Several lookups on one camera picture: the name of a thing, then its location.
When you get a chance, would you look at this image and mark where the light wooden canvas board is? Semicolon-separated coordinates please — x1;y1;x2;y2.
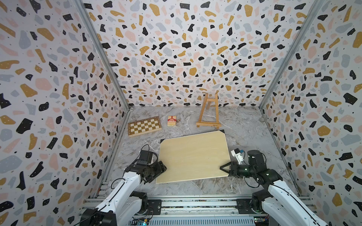
156;131;231;184

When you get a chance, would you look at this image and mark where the wooden tabletop easel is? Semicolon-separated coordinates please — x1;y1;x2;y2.
196;93;222;129

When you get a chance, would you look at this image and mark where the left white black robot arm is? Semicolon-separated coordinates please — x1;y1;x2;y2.
76;150;167;226

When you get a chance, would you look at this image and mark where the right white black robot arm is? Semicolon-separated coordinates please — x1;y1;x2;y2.
220;150;328;226

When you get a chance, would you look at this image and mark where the wooden chess board box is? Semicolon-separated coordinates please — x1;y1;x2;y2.
128;117;162;137

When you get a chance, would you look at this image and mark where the green circuit board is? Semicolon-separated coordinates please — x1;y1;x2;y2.
130;218;150;226

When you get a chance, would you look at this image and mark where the red Texas Hold'em card box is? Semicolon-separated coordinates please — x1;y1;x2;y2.
167;116;177;127

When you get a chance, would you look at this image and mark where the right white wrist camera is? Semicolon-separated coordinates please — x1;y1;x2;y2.
231;148;245;165

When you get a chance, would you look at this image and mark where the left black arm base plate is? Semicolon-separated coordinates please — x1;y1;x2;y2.
138;199;162;215

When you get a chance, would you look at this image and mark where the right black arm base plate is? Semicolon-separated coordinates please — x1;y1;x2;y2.
236;199;254;214

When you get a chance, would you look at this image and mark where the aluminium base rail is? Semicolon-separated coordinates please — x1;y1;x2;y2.
79;195;315;226

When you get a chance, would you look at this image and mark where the right circuit board with wires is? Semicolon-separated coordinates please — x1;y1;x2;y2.
254;216;270;226

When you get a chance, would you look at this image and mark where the left aluminium corner post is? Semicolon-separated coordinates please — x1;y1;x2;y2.
74;0;130;113

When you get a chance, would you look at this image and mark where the aluminium corner post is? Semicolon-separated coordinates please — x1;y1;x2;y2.
74;0;130;113
259;0;324;111

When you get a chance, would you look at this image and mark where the right aluminium corner post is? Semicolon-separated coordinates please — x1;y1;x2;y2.
259;0;324;111

